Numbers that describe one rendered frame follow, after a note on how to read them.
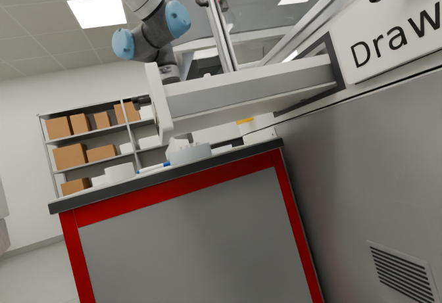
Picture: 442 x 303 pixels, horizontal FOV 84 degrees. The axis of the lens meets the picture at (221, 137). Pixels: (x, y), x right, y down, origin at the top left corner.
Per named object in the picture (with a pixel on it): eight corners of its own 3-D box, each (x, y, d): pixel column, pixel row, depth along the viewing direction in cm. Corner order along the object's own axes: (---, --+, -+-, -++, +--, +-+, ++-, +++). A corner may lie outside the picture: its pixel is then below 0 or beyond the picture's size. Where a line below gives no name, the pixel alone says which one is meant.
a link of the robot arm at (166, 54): (137, 38, 76) (157, 44, 83) (146, 72, 76) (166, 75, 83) (154, 26, 72) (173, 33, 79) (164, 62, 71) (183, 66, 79)
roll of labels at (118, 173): (102, 185, 63) (98, 170, 63) (120, 180, 70) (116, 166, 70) (125, 179, 61) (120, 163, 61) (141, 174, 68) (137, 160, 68)
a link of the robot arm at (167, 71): (178, 70, 82) (175, 62, 73) (182, 83, 81) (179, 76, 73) (156, 76, 81) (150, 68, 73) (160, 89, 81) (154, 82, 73)
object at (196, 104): (171, 121, 39) (162, 84, 39) (166, 138, 64) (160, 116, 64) (369, 75, 49) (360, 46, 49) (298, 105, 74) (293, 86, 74)
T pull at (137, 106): (131, 103, 46) (130, 96, 46) (135, 111, 54) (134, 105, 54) (151, 99, 47) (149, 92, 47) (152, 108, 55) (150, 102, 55)
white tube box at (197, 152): (170, 166, 71) (167, 153, 71) (174, 164, 79) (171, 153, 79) (212, 154, 72) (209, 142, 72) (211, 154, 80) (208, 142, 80)
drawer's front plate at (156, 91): (162, 132, 37) (144, 62, 37) (161, 146, 65) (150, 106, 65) (174, 129, 37) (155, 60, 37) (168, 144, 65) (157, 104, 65)
